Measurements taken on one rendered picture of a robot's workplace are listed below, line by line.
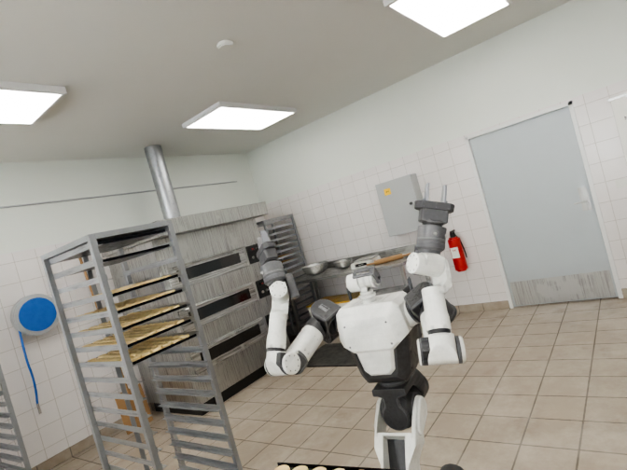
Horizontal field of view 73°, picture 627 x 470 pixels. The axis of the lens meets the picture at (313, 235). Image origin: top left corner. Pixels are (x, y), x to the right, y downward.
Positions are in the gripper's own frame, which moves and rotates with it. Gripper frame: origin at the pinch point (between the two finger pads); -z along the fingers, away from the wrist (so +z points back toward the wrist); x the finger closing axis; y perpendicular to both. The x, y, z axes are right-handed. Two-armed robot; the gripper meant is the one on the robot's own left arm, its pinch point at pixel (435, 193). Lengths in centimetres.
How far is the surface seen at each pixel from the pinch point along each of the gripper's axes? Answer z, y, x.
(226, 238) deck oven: -5, 362, 144
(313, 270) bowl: 19, 455, 40
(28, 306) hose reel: 89, 275, 303
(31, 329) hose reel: 110, 275, 296
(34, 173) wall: -43, 301, 341
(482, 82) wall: -209, 320, -124
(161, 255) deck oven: 25, 294, 191
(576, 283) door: 1, 330, -245
